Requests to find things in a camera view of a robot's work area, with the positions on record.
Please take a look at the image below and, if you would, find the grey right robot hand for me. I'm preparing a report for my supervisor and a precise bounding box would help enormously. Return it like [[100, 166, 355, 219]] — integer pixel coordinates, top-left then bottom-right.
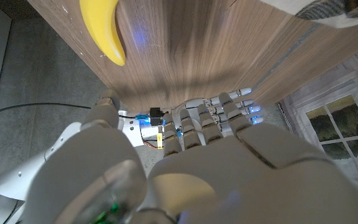
[[163, 87, 265, 138]]

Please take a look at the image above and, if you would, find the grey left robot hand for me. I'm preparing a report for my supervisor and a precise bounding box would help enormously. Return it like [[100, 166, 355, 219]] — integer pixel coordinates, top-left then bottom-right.
[[20, 90, 358, 224]]

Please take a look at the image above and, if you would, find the cream plaid scarf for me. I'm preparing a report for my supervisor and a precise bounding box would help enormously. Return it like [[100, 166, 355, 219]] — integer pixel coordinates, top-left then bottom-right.
[[259, 0, 358, 29]]

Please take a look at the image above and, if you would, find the yellow banana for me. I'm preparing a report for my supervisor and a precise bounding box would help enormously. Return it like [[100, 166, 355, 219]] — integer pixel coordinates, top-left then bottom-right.
[[79, 0, 127, 67]]

